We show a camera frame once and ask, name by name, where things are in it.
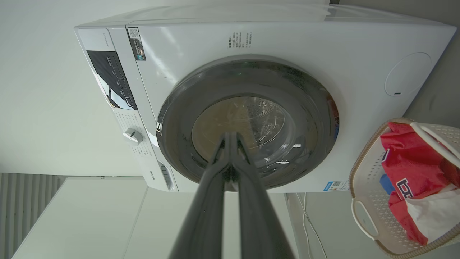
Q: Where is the white ribbed radiator panel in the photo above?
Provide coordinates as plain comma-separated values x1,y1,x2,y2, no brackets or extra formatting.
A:
0,173,66,259

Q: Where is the thin white cable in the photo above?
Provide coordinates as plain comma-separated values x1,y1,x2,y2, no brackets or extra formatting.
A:
296,192,328,259

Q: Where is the red and white garment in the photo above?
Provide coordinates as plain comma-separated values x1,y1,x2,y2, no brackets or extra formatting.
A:
380,122,460,246

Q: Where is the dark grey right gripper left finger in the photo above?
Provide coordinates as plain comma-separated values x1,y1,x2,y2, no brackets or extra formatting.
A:
168,132,230,259

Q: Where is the white plastic laundry basket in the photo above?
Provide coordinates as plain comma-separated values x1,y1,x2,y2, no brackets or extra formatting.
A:
349,118,460,259

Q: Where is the round dark washing machine door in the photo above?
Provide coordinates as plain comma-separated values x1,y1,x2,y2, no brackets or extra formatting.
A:
156,59,339,189

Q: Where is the white front-load washing machine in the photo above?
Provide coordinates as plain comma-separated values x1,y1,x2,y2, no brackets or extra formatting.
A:
74,4,457,193

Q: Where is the white cabinet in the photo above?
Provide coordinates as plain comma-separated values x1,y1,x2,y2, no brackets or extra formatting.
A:
11,176,299,259

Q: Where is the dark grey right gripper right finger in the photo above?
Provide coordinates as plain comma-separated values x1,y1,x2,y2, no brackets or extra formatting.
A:
229,132,296,259

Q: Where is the blue item in basket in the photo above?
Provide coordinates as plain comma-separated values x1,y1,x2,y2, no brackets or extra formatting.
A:
379,174,396,195

